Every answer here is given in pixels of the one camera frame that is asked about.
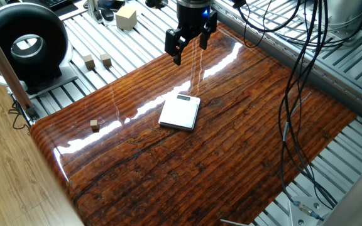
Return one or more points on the small brown wooden cube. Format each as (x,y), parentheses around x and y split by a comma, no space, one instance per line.
(89,62)
(106,60)

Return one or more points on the black keyboard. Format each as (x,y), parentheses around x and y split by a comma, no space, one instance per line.
(52,2)

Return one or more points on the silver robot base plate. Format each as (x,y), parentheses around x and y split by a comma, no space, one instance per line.
(300,216)

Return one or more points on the black computer mouse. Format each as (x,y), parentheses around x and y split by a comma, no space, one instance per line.
(107,14)

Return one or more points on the black round knob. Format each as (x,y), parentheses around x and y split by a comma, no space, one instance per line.
(156,3)

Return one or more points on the large pale wooden cube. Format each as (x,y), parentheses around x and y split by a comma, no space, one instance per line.
(126,19)

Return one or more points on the grey aluminium rail beam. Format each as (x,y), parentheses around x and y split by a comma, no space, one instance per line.
(262,40)

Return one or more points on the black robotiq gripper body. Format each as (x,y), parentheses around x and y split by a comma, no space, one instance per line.
(192,19)

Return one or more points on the small wooden block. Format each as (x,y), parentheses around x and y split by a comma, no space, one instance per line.
(94,125)

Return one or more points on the silver metal bracket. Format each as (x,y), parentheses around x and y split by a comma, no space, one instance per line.
(93,11)

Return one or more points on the silver digital pocket scale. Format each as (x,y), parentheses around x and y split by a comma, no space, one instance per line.
(179,113)

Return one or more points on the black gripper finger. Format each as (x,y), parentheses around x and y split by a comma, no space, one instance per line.
(176,44)
(203,37)

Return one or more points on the glossy wood grain board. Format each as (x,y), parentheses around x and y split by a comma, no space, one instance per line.
(200,172)

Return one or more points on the aluminium frame post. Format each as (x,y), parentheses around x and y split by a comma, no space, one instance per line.
(2,59)

